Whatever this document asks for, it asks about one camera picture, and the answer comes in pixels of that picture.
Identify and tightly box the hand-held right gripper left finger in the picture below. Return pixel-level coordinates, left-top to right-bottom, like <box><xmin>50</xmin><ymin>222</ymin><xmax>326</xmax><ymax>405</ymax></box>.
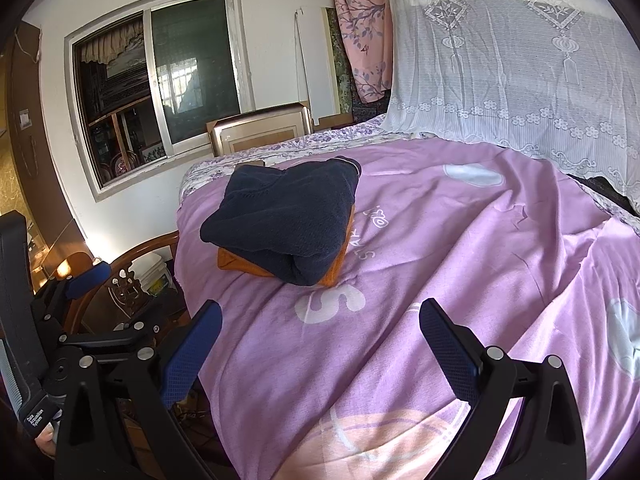
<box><xmin>52</xmin><ymin>300</ymin><xmax>223</xmax><ymax>480</ymax></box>

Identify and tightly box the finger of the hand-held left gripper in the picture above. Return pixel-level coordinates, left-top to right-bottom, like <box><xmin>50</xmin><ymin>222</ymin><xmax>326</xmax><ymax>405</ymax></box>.
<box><xmin>30</xmin><ymin>259</ymin><xmax>112</xmax><ymax>333</ymax></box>
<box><xmin>61</xmin><ymin>306</ymin><xmax>179</xmax><ymax>357</ymax></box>

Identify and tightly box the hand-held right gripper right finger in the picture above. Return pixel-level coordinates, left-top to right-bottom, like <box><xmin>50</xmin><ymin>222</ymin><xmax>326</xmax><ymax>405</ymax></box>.
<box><xmin>419</xmin><ymin>297</ymin><xmax>588</xmax><ymax>480</ymax></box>

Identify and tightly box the navy knit cardigan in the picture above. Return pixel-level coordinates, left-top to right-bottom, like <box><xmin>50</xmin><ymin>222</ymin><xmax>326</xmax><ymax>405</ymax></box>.
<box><xmin>200</xmin><ymin>157</ymin><xmax>363</xmax><ymax>287</ymax></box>

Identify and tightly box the person's left hand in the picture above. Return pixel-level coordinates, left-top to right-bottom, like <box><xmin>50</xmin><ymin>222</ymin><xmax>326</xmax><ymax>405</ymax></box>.
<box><xmin>34</xmin><ymin>422</ymin><xmax>60</xmax><ymax>457</ymax></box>

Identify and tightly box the round-backed wooden chair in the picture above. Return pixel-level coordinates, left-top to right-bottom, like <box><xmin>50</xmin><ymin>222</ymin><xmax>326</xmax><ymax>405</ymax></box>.
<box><xmin>65</xmin><ymin>230</ymin><xmax>191</xmax><ymax>341</ymax></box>

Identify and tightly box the pink quilt cover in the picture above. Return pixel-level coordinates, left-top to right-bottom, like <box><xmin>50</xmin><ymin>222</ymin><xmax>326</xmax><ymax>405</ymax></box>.
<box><xmin>175</xmin><ymin>137</ymin><xmax>640</xmax><ymax>480</ymax></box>

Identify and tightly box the orange folded garment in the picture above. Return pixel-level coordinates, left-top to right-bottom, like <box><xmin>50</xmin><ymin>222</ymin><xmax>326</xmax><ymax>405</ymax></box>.
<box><xmin>216</xmin><ymin>205</ymin><xmax>357</xmax><ymax>289</ymax></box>

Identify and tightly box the dark cloth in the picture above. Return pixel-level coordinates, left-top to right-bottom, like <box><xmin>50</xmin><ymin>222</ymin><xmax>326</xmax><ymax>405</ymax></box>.
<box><xmin>567</xmin><ymin>172</ymin><xmax>640</xmax><ymax>217</ymax></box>

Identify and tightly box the sliding glass window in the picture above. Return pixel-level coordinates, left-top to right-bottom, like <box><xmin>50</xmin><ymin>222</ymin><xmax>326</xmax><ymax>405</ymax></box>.
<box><xmin>64</xmin><ymin>0</ymin><xmax>256</xmax><ymax>205</ymax></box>

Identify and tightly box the purple floral bed sheet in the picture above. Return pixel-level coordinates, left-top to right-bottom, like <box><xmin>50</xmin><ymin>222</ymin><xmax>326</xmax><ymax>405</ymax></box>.
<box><xmin>179</xmin><ymin>115</ymin><xmax>640</xmax><ymax>233</ymax></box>

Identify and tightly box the white lace cloth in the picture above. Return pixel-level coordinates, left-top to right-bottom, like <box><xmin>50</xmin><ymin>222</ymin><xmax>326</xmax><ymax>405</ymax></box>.
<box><xmin>382</xmin><ymin>0</ymin><xmax>640</xmax><ymax>211</ymax></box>

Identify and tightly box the green framed painting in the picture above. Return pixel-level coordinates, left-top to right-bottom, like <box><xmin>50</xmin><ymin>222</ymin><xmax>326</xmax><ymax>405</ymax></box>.
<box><xmin>324</xmin><ymin>7</ymin><xmax>357</xmax><ymax>117</ymax></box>

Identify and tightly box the white board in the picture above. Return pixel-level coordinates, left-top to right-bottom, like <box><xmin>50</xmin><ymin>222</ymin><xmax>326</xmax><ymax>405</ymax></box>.
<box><xmin>294</xmin><ymin>6</ymin><xmax>332</xmax><ymax>122</ymax></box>

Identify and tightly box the pink floral hanging cloth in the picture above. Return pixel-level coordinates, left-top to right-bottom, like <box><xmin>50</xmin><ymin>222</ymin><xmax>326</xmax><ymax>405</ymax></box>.
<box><xmin>333</xmin><ymin>0</ymin><xmax>394</xmax><ymax>104</ymax></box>

